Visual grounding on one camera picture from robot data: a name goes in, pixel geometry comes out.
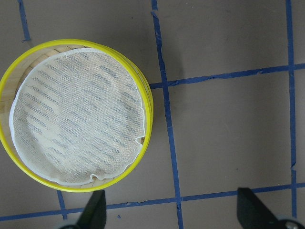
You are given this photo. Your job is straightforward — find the yellow bamboo steamer layer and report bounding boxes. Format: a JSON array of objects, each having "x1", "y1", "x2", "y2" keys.
[{"x1": 0, "y1": 39, "x2": 153, "y2": 192}]

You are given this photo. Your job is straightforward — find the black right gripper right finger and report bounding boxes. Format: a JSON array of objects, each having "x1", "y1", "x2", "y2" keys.
[{"x1": 237, "y1": 187, "x2": 285, "y2": 229}]

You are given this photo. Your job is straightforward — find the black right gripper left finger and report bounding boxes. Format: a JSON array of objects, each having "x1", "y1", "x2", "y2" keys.
[{"x1": 76, "y1": 190, "x2": 106, "y2": 229}]

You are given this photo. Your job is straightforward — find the white steamer cloth liner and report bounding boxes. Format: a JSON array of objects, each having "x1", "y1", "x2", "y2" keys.
[{"x1": 10, "y1": 48, "x2": 145, "y2": 186}]

